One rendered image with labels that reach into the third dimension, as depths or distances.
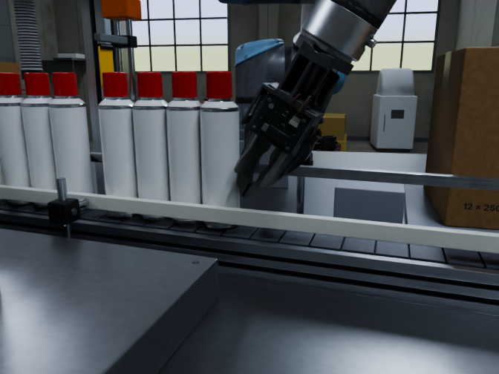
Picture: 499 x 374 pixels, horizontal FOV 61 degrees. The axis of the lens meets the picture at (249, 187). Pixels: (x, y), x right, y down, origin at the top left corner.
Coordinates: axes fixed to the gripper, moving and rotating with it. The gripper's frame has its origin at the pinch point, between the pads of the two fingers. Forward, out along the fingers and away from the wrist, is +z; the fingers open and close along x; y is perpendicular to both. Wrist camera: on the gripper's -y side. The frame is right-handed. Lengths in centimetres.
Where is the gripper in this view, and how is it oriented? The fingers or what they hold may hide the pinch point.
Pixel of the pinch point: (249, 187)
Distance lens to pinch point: 57.6
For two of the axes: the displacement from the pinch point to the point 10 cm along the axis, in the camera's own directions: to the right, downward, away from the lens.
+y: -3.2, 2.3, -9.2
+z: -4.7, 8.0, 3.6
